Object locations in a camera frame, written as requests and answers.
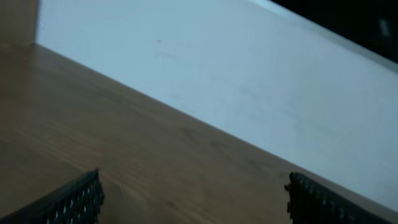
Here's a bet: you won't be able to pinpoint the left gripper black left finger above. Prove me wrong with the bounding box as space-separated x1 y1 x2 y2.
1 169 105 224

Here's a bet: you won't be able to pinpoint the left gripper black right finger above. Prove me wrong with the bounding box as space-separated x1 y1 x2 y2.
284 172 391 224

